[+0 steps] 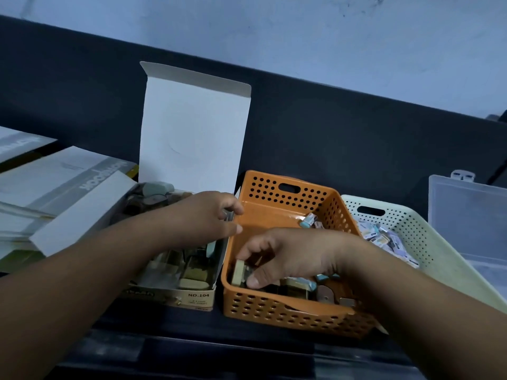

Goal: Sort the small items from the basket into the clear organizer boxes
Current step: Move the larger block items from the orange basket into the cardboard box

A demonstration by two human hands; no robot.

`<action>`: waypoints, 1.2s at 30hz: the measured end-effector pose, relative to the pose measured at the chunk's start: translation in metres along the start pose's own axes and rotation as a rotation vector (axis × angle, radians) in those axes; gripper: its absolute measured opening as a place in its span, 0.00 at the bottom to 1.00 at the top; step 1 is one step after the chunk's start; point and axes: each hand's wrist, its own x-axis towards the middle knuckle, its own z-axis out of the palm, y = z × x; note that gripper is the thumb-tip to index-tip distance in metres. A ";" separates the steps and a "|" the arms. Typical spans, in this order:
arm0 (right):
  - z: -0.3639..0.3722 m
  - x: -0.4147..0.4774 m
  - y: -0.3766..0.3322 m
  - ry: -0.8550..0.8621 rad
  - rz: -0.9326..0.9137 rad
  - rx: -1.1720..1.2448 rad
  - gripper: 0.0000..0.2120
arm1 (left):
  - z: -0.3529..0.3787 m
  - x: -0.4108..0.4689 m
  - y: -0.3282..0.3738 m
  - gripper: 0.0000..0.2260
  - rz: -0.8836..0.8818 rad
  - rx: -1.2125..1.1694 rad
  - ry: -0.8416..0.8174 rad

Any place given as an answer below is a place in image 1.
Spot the pile of small tubes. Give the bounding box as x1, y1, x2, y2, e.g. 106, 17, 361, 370
285, 272, 341, 291
356, 220, 420, 270

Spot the person's left hand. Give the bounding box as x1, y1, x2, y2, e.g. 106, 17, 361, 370
170, 191, 245, 250

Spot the person's right hand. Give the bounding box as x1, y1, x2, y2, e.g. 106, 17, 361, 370
236, 227, 349, 290

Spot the white cardboard box open lid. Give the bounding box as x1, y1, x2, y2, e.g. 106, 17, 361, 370
30, 61, 252, 312

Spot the white grey-banded notebook package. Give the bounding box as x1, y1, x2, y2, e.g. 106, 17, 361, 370
0, 146, 139, 250

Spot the person's right forearm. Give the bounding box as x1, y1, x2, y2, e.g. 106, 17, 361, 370
332, 237, 507, 380

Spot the white perforated plastic basket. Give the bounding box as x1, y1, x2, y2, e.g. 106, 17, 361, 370
341, 194, 507, 335

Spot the orange plastic basket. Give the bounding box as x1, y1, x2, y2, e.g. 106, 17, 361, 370
221, 169, 379, 340

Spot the person's left forearm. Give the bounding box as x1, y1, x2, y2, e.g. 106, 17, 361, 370
0, 213, 191, 380

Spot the clear plastic organizer case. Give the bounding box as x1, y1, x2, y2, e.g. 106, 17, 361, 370
427, 169, 507, 301

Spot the white flat notebook package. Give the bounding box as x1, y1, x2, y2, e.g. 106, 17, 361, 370
0, 126, 58, 163

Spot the wide black shelf back panel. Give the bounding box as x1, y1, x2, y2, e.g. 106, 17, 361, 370
0, 14, 507, 218

